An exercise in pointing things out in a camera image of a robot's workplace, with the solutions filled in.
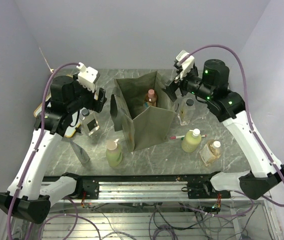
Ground aluminium rail frame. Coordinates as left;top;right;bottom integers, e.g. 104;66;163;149
0;174;282;240

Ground yellow-framed small whiteboard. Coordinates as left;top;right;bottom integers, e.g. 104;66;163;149
33;99;82;139

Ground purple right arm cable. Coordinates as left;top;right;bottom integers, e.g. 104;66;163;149
181;44;284;219

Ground clear perfume bottle, black cap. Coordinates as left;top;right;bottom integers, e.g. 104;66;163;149
178;98;195;126

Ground clear square bottle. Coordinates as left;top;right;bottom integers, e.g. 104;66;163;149
80;108;100;136

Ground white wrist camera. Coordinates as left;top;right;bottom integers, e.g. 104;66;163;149
174;50;195;80
77;62;100;93

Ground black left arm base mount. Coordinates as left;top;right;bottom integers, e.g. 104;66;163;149
63;172;100;200

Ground olive green canvas bag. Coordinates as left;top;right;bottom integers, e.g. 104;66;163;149
110;71;175;152

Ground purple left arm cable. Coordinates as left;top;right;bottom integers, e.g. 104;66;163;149
6;62;102;240

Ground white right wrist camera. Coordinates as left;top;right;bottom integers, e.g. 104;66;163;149
174;50;195;80

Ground grey metallic tube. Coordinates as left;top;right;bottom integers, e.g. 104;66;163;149
69;140;90;164

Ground yellow-green pump bottle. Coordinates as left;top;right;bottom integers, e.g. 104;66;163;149
181;128;201;153

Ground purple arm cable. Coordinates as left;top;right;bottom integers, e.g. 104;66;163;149
6;62;102;240
181;44;284;219

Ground orange bottle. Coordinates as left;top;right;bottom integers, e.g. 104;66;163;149
144;89;157;108

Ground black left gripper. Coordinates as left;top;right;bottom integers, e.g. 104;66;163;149
67;73;106;114

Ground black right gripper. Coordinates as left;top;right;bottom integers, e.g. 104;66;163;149
162;65;214;102

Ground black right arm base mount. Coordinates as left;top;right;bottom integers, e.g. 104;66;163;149
180;171;231;199

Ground red and white marker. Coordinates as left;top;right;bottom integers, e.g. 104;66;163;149
170;134;207;140

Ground green lotion bottle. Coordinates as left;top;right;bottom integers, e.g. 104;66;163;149
106;139;123;168

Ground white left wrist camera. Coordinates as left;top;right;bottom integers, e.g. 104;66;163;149
77;62;100;93

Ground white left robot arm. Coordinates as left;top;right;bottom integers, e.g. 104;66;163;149
0;74;107;224

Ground loose cables under table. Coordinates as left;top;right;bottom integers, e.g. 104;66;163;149
64;199;255;240

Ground amber liquid bottle, white cap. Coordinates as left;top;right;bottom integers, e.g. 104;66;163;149
199;139;222;166

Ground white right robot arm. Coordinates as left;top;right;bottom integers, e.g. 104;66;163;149
163;59;284;200

